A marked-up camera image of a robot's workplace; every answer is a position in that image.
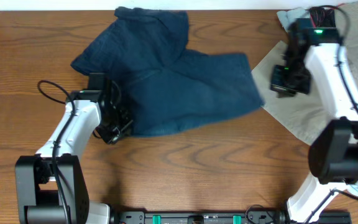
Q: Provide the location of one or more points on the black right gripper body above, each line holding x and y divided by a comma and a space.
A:
296, 79

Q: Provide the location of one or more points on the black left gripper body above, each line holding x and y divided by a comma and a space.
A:
112, 129

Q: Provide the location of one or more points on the dark blue denim shorts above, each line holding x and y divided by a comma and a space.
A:
167, 87

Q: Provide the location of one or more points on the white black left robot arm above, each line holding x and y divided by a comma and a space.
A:
50, 185

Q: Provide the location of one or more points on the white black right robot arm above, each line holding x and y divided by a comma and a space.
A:
314, 196

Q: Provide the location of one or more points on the khaki grey shorts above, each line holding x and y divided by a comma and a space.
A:
303, 115

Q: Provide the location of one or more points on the black red patterned garment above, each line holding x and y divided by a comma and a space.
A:
324, 16

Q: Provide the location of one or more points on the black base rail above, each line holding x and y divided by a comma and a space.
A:
257, 215

